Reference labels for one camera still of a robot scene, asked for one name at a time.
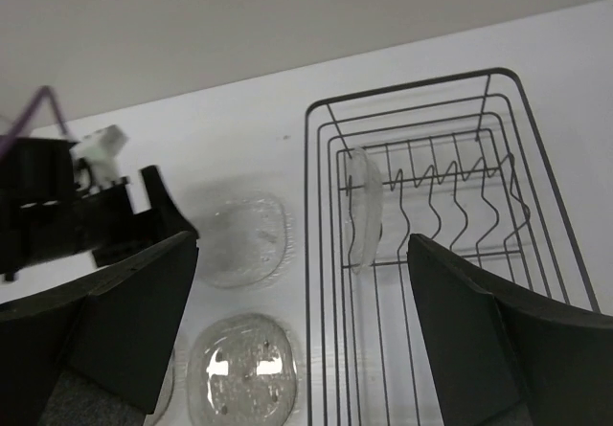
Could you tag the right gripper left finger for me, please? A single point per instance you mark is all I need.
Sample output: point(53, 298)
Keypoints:
point(95, 351)

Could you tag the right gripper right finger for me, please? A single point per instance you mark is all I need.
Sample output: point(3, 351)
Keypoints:
point(501, 354)

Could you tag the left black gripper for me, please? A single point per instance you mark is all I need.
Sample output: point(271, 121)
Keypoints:
point(51, 209)

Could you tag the clear plate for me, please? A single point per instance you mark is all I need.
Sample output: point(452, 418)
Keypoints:
point(165, 394)
point(365, 194)
point(242, 371)
point(244, 240)

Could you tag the wire dish rack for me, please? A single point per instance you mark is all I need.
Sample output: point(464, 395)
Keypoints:
point(463, 162)

